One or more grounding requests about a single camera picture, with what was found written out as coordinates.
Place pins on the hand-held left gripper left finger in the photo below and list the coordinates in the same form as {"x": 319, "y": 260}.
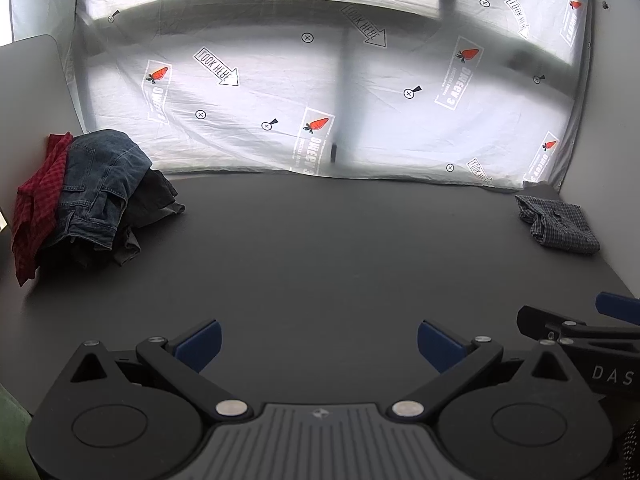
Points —
{"x": 199, "y": 346}

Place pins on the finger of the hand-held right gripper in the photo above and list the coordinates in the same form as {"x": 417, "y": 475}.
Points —
{"x": 619, "y": 306}
{"x": 550, "y": 324}

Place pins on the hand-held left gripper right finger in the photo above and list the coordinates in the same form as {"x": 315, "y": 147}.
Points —
{"x": 440, "y": 346}

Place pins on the red checked cloth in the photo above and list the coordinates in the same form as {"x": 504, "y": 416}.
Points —
{"x": 39, "y": 202}

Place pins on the grey checked shirt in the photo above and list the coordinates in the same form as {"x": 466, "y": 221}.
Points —
{"x": 557, "y": 225}

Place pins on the grey garment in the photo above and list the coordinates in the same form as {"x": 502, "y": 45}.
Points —
{"x": 145, "y": 230}

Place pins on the blue denim jeans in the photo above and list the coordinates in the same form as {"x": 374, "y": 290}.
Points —
{"x": 97, "y": 185}

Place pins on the green fabric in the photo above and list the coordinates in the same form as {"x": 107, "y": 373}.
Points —
{"x": 11, "y": 435}

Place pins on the white printed backdrop sheet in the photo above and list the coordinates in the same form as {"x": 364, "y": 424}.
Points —
{"x": 320, "y": 75}

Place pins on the grey panel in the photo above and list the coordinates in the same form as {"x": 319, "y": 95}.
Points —
{"x": 30, "y": 100}

